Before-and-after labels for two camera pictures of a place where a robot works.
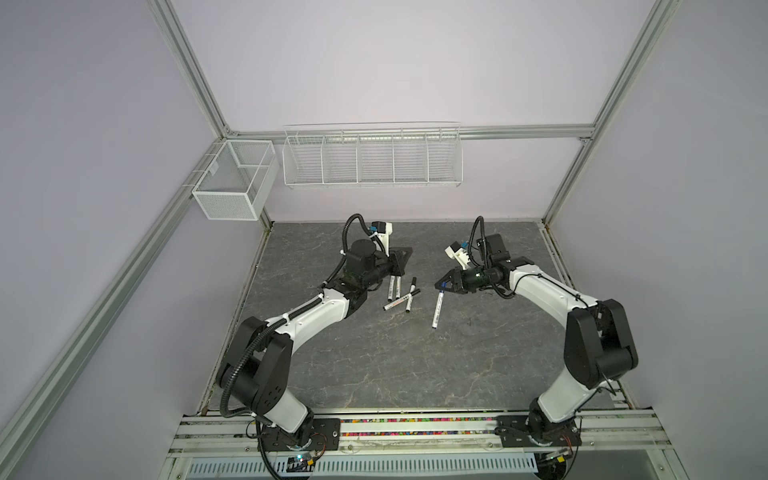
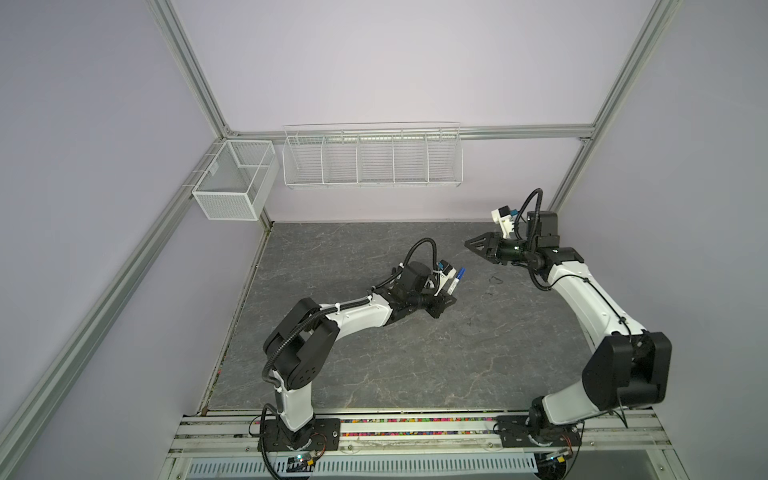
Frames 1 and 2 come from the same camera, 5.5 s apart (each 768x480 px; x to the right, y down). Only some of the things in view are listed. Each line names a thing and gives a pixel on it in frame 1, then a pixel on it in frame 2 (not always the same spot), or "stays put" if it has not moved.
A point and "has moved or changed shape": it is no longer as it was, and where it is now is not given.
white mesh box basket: x=238 y=183 stays put
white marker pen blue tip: x=438 y=309 has moved or changed shape
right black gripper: x=457 y=285 → x=491 y=247
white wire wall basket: x=363 y=155 stays put
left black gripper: x=397 y=260 → x=440 y=304
